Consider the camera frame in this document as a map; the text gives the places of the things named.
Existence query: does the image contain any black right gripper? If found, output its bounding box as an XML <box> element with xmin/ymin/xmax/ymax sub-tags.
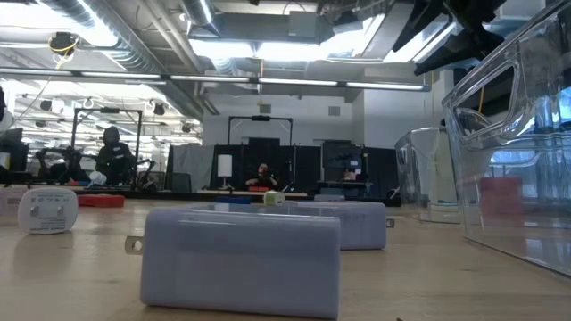
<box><xmin>391</xmin><ymin>0</ymin><xmax>509</xmax><ymax>77</ymax></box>

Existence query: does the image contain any person seated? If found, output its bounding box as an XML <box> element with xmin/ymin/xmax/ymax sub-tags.
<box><xmin>244</xmin><ymin>162</ymin><xmax>280</xmax><ymax>188</ymax></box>

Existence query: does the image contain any small light green cube charger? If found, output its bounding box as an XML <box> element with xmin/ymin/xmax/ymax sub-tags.
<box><xmin>262</xmin><ymin>190</ymin><xmax>286</xmax><ymax>207</ymax></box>

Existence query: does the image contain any black partition wall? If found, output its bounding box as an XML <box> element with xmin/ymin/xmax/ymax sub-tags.
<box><xmin>209</xmin><ymin>136</ymin><xmax>398</xmax><ymax>200</ymax></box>

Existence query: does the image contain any yellow cable coil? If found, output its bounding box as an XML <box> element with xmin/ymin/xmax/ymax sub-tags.
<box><xmin>47</xmin><ymin>31</ymin><xmax>80</xmax><ymax>58</ymax></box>

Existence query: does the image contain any lavender wall charger block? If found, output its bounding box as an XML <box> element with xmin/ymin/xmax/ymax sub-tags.
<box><xmin>285</xmin><ymin>200</ymin><xmax>396</xmax><ymax>251</ymax></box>
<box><xmin>124</xmin><ymin>207</ymin><xmax>343</xmax><ymax>320</ymax></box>

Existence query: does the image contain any black gantry frame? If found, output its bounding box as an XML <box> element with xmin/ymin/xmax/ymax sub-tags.
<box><xmin>70</xmin><ymin>106</ymin><xmax>144</xmax><ymax>188</ymax></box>
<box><xmin>227</xmin><ymin>114</ymin><xmax>294</xmax><ymax>146</ymax></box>

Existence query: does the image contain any person standing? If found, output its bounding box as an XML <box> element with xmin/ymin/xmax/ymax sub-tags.
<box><xmin>95</xmin><ymin>126</ymin><xmax>135</xmax><ymax>186</ymax></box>

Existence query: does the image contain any purple and white plug adapter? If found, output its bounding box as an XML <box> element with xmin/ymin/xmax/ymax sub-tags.
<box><xmin>17</xmin><ymin>186</ymin><xmax>79</xmax><ymax>236</ymax></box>

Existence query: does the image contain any grey curtain panel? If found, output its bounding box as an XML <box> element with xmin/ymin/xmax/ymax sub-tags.
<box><xmin>165</xmin><ymin>143</ymin><xmax>215</xmax><ymax>193</ymax></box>

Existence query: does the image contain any red digital clock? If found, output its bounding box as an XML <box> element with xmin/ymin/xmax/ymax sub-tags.
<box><xmin>78</xmin><ymin>193</ymin><xmax>126</xmax><ymax>209</ymax></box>

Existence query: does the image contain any silver spiral air duct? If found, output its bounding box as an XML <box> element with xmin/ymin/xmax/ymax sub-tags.
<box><xmin>180</xmin><ymin>0</ymin><xmax>215</xmax><ymax>28</ymax></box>

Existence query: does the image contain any pink charger block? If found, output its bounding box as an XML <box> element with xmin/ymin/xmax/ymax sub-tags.
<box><xmin>0</xmin><ymin>185</ymin><xmax>30</xmax><ymax>218</ymax></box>

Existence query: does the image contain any long linear light fixture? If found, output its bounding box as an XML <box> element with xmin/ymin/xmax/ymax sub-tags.
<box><xmin>0</xmin><ymin>66</ymin><xmax>433</xmax><ymax>94</ymax></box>

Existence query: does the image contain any rectangular silver air duct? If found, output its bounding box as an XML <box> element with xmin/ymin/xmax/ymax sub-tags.
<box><xmin>360</xmin><ymin>0</ymin><xmax>451</xmax><ymax>63</ymax></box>

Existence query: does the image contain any white cylinder table lamp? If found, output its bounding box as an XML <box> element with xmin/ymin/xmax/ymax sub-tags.
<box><xmin>217</xmin><ymin>153</ymin><xmax>234</xmax><ymax>191</ymax></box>

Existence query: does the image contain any clear plastic bin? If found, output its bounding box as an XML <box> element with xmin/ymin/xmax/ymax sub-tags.
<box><xmin>394</xmin><ymin>127</ymin><xmax>463</xmax><ymax>225</ymax></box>
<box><xmin>441</xmin><ymin>0</ymin><xmax>571</xmax><ymax>277</ymax></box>

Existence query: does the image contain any black equipment cabinet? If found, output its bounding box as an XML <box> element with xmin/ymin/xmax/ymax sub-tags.
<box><xmin>320</xmin><ymin>140</ymin><xmax>365</xmax><ymax>197</ymax></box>

